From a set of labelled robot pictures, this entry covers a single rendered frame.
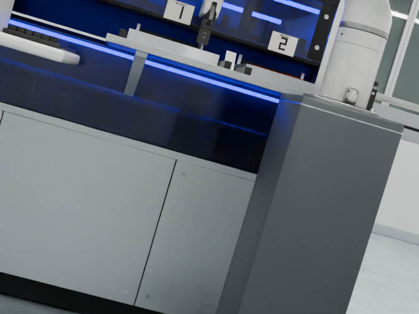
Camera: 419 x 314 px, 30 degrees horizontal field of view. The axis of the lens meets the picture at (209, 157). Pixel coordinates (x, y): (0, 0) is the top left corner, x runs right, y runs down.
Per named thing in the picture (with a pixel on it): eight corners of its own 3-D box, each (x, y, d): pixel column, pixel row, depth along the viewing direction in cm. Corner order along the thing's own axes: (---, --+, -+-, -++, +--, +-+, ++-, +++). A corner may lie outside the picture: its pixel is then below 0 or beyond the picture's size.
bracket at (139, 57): (123, 93, 242) (134, 53, 241) (133, 96, 242) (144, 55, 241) (123, 97, 208) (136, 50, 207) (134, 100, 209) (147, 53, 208)
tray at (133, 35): (125, 44, 248) (128, 33, 248) (204, 68, 252) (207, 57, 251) (126, 40, 214) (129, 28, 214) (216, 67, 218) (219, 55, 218)
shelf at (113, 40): (108, 46, 247) (110, 40, 247) (315, 107, 257) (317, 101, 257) (105, 40, 200) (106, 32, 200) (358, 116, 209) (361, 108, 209)
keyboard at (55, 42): (27, 40, 224) (29, 32, 224) (75, 53, 226) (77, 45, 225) (1, 32, 185) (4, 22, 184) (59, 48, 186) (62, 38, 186)
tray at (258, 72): (227, 75, 253) (231, 64, 252) (303, 97, 256) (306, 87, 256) (243, 75, 219) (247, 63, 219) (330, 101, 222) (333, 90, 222)
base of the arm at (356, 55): (389, 121, 181) (413, 43, 180) (312, 98, 179) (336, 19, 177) (364, 116, 200) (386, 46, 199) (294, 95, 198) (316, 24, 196)
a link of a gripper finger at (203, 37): (202, 19, 221) (196, 42, 222) (204, 18, 218) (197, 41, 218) (213, 22, 221) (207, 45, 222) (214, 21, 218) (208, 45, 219)
